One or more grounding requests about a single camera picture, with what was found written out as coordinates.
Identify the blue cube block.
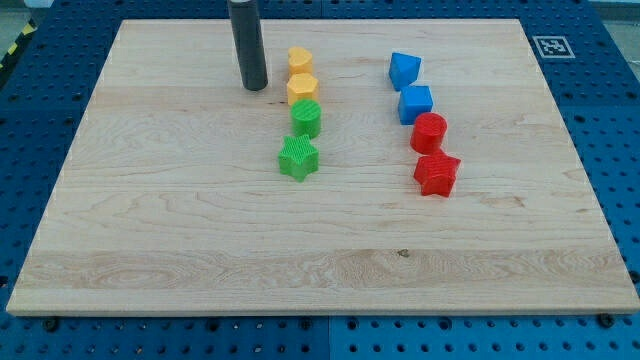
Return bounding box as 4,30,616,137
398,85,434,125

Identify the red star block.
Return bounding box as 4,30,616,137
414,151,461,198

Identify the yellow heart block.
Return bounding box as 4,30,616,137
288,46,314,76

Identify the black bolt front right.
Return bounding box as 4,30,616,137
597,313,616,329

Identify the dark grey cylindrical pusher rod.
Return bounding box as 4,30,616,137
227,0,268,91

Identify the green star block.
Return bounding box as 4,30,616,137
278,134,319,182

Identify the white fiducial marker tag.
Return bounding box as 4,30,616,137
533,35,575,59

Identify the red cylinder block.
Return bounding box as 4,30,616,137
410,112,448,155

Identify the yellow hexagon block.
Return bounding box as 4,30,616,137
287,73,319,106

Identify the green cylinder block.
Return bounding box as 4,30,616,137
290,99,322,139

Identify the light wooden board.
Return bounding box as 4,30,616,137
7,19,639,317

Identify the blue triangle block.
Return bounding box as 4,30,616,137
388,52,422,91

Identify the black bolt front left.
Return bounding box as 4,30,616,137
41,317,59,333

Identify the black bolt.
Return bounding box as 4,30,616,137
597,313,616,329
41,317,59,333

